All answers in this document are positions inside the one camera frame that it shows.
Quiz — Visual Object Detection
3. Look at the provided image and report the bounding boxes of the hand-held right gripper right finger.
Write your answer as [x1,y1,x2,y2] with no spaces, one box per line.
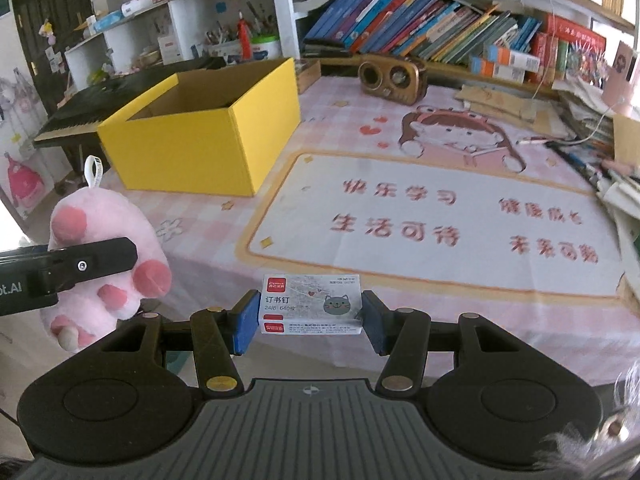
[360,288,522,399]

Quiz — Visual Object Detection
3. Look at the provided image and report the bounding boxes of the black flat case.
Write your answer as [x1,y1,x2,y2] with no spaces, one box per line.
[302,42,346,59]

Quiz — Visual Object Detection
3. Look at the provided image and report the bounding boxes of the flat brown cardboard sheets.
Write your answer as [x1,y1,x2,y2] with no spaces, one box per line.
[453,83,567,134]

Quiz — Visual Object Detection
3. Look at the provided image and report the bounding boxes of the blue tissue pack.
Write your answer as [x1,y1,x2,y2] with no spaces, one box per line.
[92,9,126,31]

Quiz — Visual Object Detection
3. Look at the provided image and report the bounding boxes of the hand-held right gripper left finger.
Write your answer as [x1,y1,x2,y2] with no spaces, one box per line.
[99,288,264,399]

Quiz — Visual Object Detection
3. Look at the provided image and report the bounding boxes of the white pen holder with pens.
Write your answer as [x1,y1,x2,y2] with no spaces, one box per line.
[204,22,242,59]

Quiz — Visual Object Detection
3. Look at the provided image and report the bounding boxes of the brown cardboard piece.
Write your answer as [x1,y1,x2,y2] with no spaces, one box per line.
[612,113,640,166]

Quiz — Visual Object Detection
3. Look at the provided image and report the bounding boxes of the grey fur sleeve cuff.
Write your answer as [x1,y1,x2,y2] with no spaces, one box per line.
[532,359,640,480]

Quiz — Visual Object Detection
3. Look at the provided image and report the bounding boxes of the white bookshelf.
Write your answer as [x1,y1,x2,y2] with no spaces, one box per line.
[64,0,640,92]

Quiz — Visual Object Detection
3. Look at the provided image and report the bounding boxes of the brown retro radio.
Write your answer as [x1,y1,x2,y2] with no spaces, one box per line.
[357,53,429,106]

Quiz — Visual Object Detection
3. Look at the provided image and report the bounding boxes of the yellow cardboard box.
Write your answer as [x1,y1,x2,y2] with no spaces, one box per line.
[95,57,302,198]

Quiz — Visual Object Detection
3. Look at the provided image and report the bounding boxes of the wooden chessboard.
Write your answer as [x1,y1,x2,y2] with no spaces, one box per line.
[294,58,322,94]

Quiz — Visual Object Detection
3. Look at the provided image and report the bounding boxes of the orange white carton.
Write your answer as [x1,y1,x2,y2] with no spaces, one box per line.
[469,57,526,84]
[482,44,541,74]

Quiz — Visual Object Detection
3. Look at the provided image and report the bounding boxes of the row of colourful books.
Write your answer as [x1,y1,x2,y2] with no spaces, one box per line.
[302,0,609,86]

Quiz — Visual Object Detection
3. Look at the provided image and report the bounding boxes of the pink pig plush toy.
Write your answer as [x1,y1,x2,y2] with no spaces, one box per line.
[39,155,174,357]

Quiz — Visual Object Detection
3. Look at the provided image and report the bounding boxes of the white staple box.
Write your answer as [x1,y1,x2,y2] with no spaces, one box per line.
[258,273,365,337]

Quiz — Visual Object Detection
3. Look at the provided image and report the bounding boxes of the white carton red label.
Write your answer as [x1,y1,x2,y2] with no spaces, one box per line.
[157,34,182,64]

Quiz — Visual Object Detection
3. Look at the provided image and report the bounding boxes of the white tub green lid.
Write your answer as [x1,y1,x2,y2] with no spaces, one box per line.
[249,34,282,61]

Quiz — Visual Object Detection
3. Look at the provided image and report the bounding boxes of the dark wooden door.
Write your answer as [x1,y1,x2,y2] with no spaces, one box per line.
[10,0,94,112]

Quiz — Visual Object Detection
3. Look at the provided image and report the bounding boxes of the black pen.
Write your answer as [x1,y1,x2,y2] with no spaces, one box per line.
[546,139,607,187]

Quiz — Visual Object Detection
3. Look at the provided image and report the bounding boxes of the pink hanging bag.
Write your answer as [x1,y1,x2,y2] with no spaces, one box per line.
[2,152,46,211]

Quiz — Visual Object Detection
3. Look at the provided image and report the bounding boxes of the pink checked cloth-covered desktop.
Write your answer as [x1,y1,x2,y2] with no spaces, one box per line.
[107,72,640,387]

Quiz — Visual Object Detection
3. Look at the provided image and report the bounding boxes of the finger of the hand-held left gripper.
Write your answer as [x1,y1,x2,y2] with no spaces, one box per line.
[0,238,139,296]

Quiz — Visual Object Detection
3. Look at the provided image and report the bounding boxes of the black electric keyboard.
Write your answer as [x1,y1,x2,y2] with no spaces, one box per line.
[32,56,227,150]

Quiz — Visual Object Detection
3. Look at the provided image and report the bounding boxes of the pile of papers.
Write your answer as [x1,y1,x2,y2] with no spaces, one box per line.
[554,77,640,312]

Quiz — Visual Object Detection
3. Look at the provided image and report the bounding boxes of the pink device with cable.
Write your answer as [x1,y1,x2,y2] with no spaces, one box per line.
[602,39,640,106]

